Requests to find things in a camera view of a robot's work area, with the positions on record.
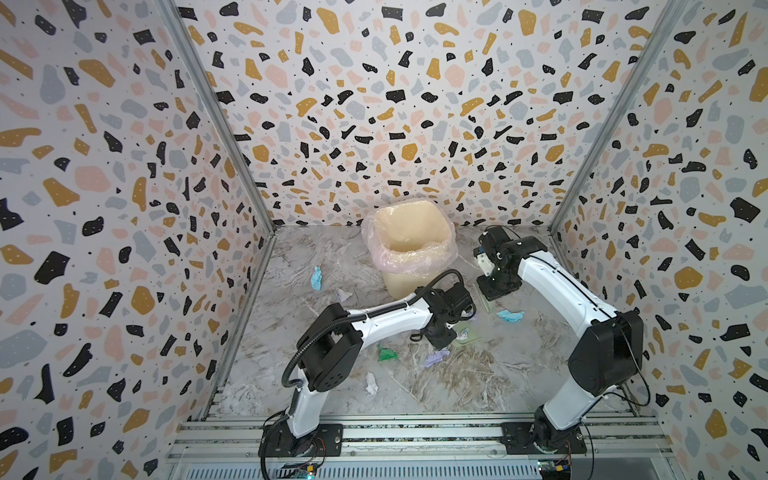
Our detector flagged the green dustpan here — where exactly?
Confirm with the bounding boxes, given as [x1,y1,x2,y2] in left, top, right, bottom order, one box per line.
[452,325,481,346]

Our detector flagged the cream trash bin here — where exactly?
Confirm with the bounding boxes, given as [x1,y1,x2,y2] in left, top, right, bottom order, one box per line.
[362,199,458,301]

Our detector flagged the green hand brush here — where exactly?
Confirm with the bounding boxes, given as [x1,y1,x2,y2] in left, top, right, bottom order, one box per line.
[474,283,492,314]

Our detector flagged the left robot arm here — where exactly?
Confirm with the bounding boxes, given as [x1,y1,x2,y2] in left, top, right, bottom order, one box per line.
[259,278,475,458]

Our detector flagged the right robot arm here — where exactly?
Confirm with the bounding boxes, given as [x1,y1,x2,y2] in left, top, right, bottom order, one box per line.
[473,226,644,453]

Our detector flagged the lavender scrap centre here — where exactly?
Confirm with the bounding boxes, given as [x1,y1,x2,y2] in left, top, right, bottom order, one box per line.
[424,348,450,368]

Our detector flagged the cyan scrap right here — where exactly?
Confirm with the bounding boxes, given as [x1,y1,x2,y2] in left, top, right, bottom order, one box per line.
[497,310,525,323]

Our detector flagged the green scrap centre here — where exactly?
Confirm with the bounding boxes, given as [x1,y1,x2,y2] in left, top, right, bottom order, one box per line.
[378,348,398,362]

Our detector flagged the pink plastic bin liner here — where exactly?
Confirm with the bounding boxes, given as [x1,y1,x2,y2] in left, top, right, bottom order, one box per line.
[360,199,460,278]

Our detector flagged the white scrap near left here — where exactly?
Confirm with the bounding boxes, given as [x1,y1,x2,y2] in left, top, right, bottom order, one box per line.
[336,289,352,303]

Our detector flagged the white scrap front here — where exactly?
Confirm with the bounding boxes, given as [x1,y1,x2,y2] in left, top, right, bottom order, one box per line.
[365,372,378,396]

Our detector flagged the light blue scrap far left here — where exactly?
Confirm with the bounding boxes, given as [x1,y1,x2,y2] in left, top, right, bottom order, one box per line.
[310,266,323,291]

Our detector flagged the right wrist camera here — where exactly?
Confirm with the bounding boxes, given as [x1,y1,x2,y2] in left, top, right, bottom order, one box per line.
[473,247,495,276]

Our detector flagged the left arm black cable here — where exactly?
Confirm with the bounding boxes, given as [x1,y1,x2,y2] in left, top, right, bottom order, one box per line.
[259,268,466,480]

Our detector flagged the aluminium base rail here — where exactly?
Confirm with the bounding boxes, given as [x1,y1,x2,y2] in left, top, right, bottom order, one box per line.
[160,412,685,479]

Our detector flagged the right corner aluminium post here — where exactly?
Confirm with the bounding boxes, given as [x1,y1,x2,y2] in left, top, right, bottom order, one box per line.
[547,0,687,235]

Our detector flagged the corner aluminium post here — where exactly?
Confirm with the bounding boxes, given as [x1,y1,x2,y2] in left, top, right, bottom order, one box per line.
[156,0,276,238]
[547,0,687,235]

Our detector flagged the left corner aluminium post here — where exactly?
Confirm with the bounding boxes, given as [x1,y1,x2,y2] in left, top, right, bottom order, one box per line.
[156,0,276,238]

